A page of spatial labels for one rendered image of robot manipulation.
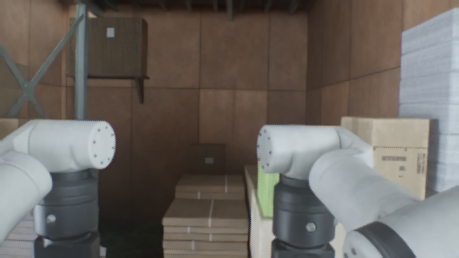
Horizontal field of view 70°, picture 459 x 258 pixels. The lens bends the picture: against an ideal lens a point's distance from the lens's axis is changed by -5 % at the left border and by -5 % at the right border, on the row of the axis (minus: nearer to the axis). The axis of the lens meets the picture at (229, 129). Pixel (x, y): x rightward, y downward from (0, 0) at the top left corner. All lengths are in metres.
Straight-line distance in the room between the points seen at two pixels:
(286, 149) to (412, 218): 0.22
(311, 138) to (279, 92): 4.19
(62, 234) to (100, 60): 4.15
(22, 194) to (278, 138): 0.30
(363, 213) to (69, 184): 0.36
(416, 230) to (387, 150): 0.71
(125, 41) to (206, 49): 1.04
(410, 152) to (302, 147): 0.55
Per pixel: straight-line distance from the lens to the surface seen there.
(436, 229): 0.25
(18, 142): 0.52
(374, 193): 0.33
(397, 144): 0.95
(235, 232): 2.10
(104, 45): 4.61
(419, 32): 1.13
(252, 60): 4.65
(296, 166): 0.45
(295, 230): 0.47
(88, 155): 0.47
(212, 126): 4.60
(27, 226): 2.13
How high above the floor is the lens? 1.51
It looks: 3 degrees down
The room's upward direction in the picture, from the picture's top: 1 degrees clockwise
